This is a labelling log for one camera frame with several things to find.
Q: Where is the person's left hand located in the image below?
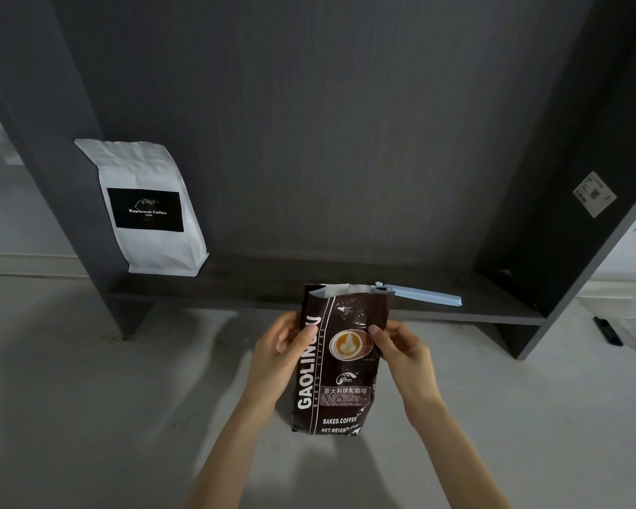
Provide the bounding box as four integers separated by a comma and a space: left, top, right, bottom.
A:
243, 310, 322, 415

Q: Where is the person's right hand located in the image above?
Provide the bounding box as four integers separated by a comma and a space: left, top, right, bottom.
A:
368, 320, 446, 420

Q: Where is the dark brown coffee bag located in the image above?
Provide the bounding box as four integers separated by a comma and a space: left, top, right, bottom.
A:
290, 283, 393, 438

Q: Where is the light blue sealing clip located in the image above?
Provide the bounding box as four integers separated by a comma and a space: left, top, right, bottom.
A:
375, 281, 463, 309

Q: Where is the dark grey wooden shelf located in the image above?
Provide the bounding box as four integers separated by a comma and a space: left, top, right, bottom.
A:
0, 0, 636, 361

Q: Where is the person's left forearm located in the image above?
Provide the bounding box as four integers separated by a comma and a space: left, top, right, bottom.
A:
188, 394, 276, 509

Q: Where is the person's right forearm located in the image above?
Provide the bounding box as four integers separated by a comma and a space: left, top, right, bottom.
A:
405, 396, 502, 509

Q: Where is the white bag with black label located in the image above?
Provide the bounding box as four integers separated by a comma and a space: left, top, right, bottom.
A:
73, 139, 211, 276

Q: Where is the black remote control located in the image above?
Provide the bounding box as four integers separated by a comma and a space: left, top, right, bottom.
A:
593, 316, 625, 347

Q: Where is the white sticker label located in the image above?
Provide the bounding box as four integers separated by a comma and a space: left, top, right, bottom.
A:
572, 170, 618, 218

